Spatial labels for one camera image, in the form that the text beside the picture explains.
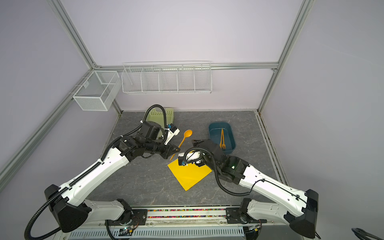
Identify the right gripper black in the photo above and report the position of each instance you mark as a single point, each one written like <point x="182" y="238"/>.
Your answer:
<point x="201" y="146"/>

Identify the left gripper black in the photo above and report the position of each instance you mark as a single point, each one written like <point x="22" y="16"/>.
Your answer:
<point x="169" y="150"/>

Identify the orange plastic fork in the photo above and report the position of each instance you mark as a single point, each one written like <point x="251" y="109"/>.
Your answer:
<point x="224" y="145"/>

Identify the orange plastic spoon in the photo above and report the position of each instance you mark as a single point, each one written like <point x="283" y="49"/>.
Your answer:
<point x="187" y="134"/>

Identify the yellow paper napkin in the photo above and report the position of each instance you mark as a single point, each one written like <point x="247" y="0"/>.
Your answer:
<point x="189" y="175"/>

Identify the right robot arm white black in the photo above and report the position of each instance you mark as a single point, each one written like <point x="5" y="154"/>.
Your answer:
<point x="264" y="197"/>

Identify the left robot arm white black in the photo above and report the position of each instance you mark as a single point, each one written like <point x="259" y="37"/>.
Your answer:
<point x="68" y="202"/>

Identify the orange plastic knife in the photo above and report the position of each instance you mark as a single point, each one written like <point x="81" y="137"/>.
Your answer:
<point x="221" y="138"/>

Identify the green perforated plastic basket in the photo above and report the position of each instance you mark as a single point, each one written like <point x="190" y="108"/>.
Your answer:
<point x="157" y="116"/>

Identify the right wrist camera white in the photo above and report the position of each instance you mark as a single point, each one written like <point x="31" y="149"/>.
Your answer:
<point x="189" y="158"/>

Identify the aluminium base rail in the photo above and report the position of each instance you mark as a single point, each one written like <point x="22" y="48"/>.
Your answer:
<point x="164" y="223"/>

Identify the white wire shelf rack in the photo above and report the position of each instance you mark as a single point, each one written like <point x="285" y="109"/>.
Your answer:
<point x="167" y="77"/>

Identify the white mesh wall basket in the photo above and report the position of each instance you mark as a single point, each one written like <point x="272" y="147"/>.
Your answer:
<point x="98" y="91"/>

